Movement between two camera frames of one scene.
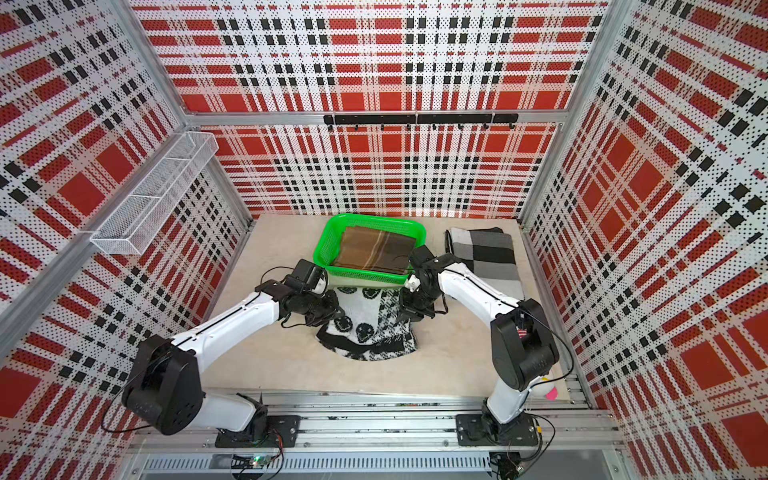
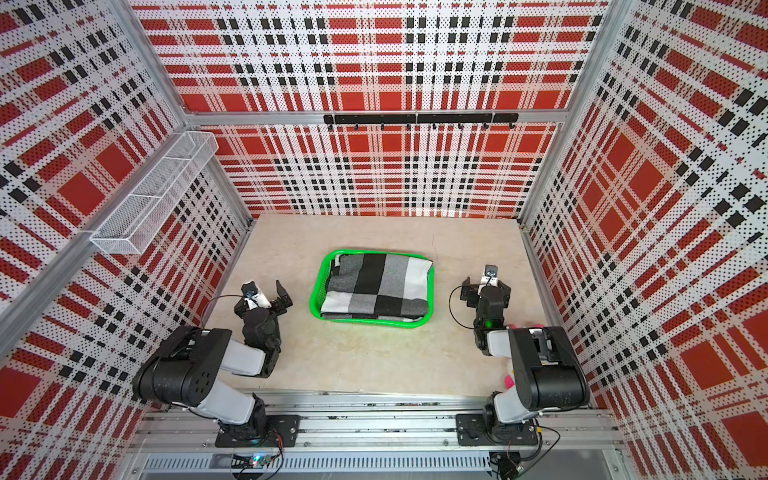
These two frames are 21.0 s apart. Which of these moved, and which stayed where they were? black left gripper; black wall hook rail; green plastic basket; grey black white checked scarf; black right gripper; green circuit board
Moved: black left gripper; green plastic basket; black right gripper; grey black white checked scarf
Stayed: green circuit board; black wall hook rail
